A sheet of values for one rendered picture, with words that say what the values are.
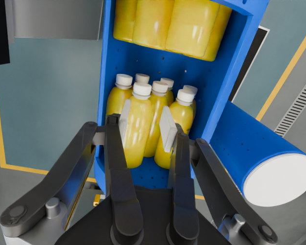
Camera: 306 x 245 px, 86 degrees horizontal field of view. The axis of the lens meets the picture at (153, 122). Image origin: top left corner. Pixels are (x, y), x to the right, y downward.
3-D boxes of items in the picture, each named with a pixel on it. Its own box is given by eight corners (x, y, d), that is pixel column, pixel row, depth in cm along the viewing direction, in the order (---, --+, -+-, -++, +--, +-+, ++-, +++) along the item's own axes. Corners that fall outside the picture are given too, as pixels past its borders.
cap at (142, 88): (139, 90, 39) (141, 82, 38) (153, 95, 37) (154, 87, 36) (128, 92, 35) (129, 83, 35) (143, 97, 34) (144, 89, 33)
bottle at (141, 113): (128, 148, 48) (138, 86, 40) (147, 159, 45) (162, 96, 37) (110, 158, 43) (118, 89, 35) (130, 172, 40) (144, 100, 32)
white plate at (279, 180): (253, 215, 72) (251, 212, 73) (319, 190, 67) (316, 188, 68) (235, 174, 60) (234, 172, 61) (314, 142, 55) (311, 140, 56)
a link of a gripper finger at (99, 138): (114, 149, 15) (81, 145, 15) (120, 125, 20) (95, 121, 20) (115, 135, 15) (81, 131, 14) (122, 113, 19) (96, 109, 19)
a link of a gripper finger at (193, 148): (178, 145, 16) (208, 149, 16) (170, 121, 20) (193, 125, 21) (174, 157, 16) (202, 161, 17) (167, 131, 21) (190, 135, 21)
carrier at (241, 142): (195, 124, 151) (224, 110, 146) (250, 213, 73) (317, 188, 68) (182, 98, 139) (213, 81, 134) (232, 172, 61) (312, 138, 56)
